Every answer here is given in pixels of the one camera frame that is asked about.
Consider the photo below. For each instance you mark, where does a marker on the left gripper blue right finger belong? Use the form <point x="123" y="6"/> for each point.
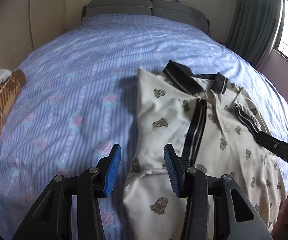
<point x="176" y="168"/>

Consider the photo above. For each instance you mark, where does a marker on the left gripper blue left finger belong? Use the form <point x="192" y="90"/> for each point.
<point x="109" y="168"/>

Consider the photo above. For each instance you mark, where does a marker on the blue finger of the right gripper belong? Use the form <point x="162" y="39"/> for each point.
<point x="265" y="140"/>

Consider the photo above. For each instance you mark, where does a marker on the cream patterned polo shirt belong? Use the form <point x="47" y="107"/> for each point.
<point x="210" y="122"/>

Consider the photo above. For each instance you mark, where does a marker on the blue floral bed sheet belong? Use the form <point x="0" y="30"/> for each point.
<point x="80" y="98"/>

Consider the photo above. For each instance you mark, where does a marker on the brown plaid folded garment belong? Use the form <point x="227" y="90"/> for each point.
<point x="1" y="109"/>

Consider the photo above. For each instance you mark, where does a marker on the teal window curtain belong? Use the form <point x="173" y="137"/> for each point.
<point x="254" y="29"/>

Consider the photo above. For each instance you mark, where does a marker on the grey padded headboard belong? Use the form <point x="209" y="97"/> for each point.
<point x="159" y="8"/>

